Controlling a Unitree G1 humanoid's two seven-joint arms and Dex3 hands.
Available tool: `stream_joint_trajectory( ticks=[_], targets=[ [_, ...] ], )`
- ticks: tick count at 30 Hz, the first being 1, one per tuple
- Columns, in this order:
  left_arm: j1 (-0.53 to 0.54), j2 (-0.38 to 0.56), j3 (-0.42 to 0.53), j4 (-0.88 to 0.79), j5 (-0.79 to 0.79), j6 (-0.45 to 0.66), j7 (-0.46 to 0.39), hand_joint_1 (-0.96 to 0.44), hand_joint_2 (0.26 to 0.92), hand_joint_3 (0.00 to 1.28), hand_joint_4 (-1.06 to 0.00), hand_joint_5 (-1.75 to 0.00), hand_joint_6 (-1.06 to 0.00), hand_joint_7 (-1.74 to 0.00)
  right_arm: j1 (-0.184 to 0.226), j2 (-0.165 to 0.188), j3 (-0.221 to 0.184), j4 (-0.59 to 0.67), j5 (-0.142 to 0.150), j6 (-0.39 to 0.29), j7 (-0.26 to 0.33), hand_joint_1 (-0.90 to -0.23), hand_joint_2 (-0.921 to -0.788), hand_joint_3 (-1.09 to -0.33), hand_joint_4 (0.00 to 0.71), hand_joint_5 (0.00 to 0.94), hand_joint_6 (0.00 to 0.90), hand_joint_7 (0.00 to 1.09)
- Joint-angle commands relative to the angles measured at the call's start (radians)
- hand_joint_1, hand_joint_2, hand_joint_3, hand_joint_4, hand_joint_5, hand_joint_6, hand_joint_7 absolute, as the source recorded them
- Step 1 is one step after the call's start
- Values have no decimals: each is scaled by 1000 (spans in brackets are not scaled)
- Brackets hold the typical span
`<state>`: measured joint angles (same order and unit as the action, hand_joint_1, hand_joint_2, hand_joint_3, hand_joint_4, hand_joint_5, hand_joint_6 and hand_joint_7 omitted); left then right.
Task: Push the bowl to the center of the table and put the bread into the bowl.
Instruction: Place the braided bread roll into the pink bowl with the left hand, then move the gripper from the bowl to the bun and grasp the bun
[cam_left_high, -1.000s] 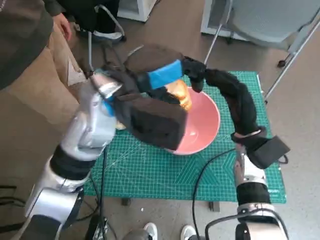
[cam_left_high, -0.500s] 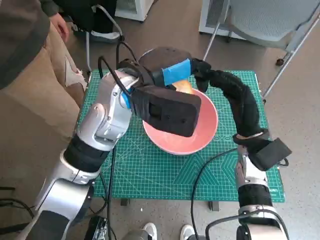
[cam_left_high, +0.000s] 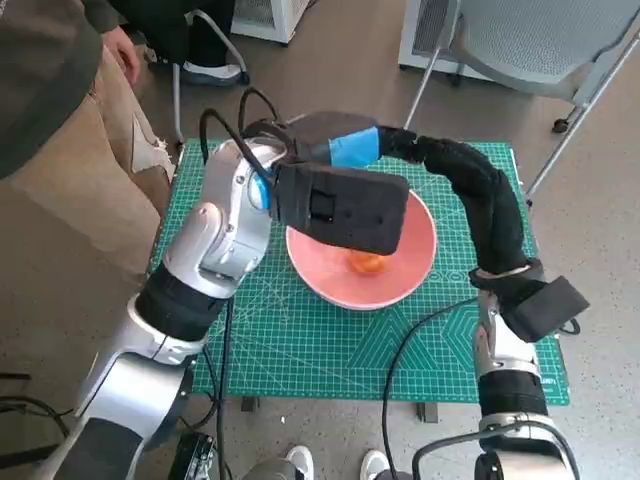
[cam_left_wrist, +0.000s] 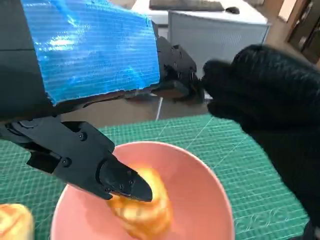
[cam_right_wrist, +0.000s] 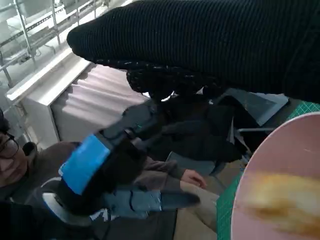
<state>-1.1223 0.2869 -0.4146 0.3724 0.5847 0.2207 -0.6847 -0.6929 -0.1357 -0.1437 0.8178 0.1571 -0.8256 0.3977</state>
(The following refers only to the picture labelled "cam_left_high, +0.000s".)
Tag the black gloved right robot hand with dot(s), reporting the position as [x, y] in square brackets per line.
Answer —
[495, 200]

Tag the person's hand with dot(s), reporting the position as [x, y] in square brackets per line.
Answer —
[122, 55]

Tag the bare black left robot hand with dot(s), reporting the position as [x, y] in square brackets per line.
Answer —
[350, 145]

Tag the pink bowl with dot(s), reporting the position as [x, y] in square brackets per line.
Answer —
[415, 250]

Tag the rectangular striped toy bread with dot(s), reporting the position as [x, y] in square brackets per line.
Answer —
[367, 264]

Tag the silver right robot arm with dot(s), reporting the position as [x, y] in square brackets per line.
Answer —
[510, 385]

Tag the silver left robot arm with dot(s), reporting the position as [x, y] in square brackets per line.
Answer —
[225, 225]

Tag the person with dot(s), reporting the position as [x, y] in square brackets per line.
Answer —
[200, 30]
[50, 150]

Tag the white mesh cabinet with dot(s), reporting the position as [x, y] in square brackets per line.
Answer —
[265, 20]
[425, 35]

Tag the grey mesh chair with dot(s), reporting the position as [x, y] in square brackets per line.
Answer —
[540, 45]

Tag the green cutting mat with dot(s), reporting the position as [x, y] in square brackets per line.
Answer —
[310, 350]

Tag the white shoe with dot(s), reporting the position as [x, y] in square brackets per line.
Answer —
[374, 465]
[300, 462]

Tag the grey rounded robot leg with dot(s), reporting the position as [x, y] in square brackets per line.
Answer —
[272, 472]

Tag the black device with connectors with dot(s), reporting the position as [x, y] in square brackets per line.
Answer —
[192, 457]

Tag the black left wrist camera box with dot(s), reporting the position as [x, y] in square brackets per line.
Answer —
[350, 210]

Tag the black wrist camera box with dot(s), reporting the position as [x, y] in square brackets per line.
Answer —
[545, 310]
[350, 210]

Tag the metal frame office chair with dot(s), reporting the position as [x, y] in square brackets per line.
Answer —
[176, 100]

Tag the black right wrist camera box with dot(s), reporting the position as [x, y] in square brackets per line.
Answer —
[545, 310]

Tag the black table bracket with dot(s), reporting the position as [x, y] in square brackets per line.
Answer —
[427, 414]
[248, 404]

